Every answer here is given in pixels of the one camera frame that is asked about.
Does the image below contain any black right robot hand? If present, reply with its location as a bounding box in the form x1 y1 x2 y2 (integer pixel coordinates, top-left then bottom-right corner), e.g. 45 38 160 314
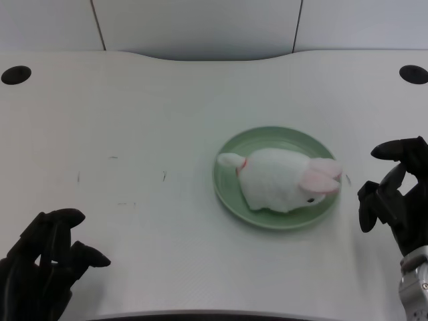
357 135 428 257

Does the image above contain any white plush rabbit doll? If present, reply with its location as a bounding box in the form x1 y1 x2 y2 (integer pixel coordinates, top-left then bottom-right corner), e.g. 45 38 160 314
216 148 344 214

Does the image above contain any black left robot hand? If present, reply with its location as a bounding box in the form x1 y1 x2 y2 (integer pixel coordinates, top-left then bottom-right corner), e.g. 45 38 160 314
0 208 112 321

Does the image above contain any green round plate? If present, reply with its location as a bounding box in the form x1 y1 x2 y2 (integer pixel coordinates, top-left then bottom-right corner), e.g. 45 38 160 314
213 126 342 231

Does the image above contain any black table cable grommet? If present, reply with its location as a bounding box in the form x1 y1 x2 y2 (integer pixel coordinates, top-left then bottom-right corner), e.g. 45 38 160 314
399 65 428 85
1 66 32 86

